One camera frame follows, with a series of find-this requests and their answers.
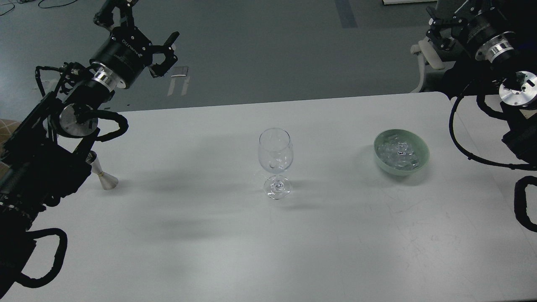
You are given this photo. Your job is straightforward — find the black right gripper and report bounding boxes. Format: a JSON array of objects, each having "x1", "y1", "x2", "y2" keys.
[{"x1": 426, "y1": 0, "x2": 516, "y2": 63}]

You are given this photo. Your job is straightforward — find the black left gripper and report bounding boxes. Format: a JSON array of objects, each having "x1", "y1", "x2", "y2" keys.
[{"x1": 89, "y1": 0, "x2": 180, "y2": 90}]

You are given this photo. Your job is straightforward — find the steel double jigger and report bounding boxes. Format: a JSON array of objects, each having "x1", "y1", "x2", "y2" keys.
[{"x1": 86, "y1": 151, "x2": 119, "y2": 190}]

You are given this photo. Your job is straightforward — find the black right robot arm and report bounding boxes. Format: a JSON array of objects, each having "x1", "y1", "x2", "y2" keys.
[{"x1": 426, "y1": 0, "x2": 536, "y2": 172}]

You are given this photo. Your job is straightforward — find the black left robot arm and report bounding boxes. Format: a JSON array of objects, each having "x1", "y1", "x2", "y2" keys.
[{"x1": 0, "y1": 0, "x2": 180, "y2": 296}]

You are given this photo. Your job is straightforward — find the clear ice cubes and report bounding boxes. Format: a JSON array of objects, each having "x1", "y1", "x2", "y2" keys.
[{"x1": 375, "y1": 135, "x2": 424, "y2": 171}]

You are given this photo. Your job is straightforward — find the clear wine glass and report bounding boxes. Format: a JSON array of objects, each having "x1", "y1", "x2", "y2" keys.
[{"x1": 258, "y1": 128, "x2": 294, "y2": 200}]

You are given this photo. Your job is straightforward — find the white office chair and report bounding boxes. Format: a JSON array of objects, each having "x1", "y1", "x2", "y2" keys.
[{"x1": 410, "y1": 37, "x2": 446, "y2": 93}]

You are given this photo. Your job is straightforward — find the green bowl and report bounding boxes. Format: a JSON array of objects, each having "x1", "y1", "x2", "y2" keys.
[{"x1": 373, "y1": 129, "x2": 430, "y2": 177}]

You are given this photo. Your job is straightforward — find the plaid beige sofa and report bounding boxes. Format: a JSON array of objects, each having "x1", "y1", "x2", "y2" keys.
[{"x1": 0, "y1": 119, "x2": 21, "y2": 154}]

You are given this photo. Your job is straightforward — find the black floor cable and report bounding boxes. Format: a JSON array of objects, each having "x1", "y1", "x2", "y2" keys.
[{"x1": 0, "y1": 0, "x2": 79, "y2": 16}]

